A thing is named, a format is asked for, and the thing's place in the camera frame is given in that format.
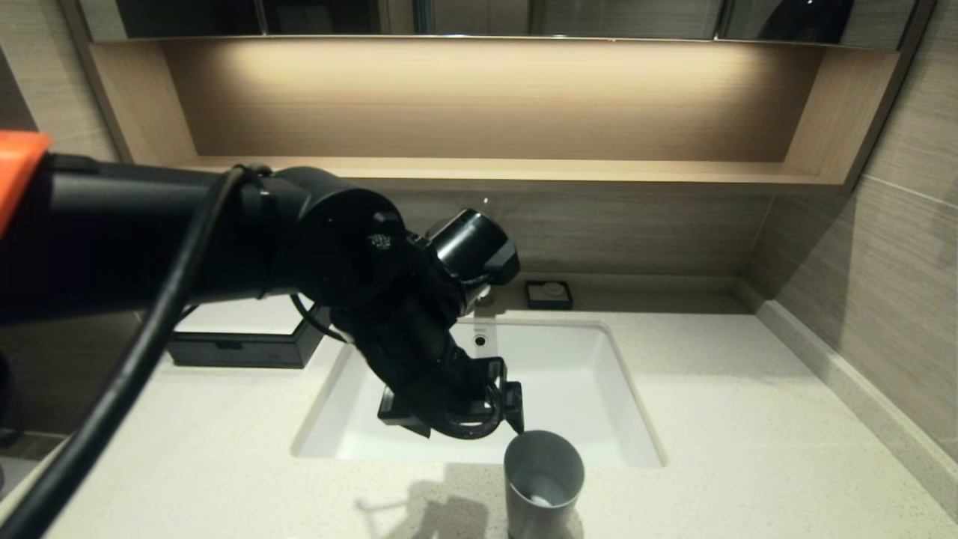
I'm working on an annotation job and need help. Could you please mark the grey cup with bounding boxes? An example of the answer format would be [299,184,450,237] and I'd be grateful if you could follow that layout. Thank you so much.
[503,430,586,539]

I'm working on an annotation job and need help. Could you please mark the black amenity tray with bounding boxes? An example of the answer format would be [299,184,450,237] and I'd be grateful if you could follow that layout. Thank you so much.
[166,333,304,369]

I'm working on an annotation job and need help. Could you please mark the black box body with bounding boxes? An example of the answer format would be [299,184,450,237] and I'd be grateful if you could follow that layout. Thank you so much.
[166,296,334,369]

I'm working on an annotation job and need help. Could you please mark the white ceramic sink basin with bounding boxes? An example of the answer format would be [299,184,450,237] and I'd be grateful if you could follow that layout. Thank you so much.
[292,316,667,471]

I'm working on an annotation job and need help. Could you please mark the black soap dish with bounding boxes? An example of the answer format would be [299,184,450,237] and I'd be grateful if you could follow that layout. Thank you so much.
[525,280,575,311]

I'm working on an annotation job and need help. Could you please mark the stone backsplash ledge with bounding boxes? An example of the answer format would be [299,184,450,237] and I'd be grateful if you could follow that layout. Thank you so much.
[737,277,958,517]

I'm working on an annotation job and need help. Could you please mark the mirror cabinet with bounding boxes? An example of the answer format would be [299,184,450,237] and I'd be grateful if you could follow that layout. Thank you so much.
[75,0,925,50]

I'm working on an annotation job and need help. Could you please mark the wooden wall shelf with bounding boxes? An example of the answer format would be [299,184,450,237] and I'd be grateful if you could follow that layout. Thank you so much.
[64,36,936,197]

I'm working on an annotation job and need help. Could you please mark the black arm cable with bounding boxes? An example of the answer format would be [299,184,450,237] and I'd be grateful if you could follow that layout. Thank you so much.
[0,165,274,539]

